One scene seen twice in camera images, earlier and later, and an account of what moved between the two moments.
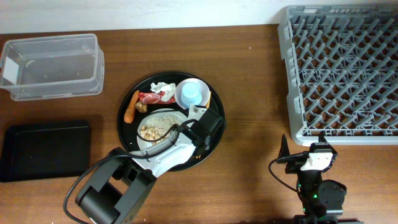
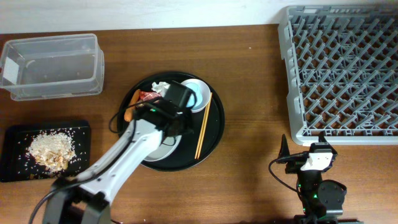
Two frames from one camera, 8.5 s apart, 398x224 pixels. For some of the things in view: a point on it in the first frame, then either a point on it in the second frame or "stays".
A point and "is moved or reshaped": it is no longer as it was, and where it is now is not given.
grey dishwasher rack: [341, 68] stays
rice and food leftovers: [157, 126] is moved or reshaped
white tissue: [169, 89] stays
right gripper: [293, 166] stays
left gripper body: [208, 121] -> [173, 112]
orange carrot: [129, 114] stays
